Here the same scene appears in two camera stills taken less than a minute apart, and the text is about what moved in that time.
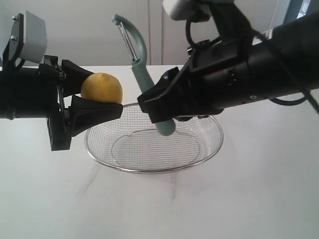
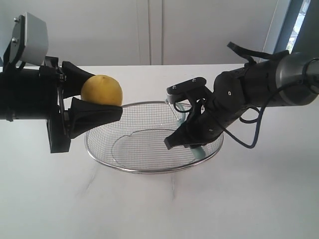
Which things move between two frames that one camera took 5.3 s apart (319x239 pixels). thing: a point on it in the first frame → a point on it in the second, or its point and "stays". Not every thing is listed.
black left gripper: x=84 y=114 stays
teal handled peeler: x=137 y=42 → x=179 y=111
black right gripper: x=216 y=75 → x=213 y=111
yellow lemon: x=102 y=86 stays
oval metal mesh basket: x=131 y=142 stays
